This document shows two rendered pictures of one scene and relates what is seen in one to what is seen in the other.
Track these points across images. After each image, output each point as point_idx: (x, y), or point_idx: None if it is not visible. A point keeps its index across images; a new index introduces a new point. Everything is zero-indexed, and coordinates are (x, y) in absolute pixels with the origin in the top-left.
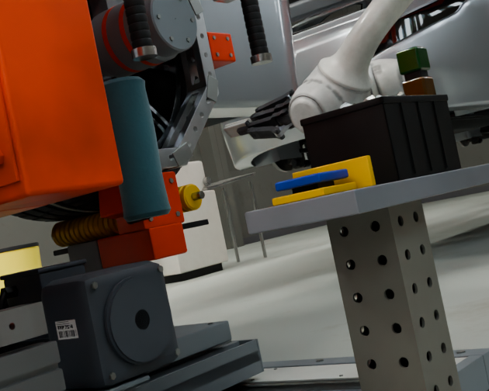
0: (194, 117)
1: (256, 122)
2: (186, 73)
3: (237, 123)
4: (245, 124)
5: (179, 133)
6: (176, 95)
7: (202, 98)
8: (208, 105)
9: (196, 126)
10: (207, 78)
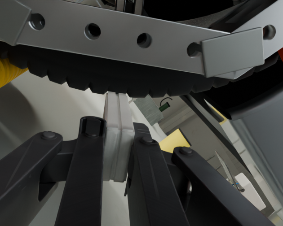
0: (120, 17)
1: (81, 157)
2: (246, 4)
3: (114, 108)
4: (81, 119)
5: (89, 24)
6: (195, 20)
7: (189, 27)
8: (183, 54)
9: (101, 34)
10: (251, 28)
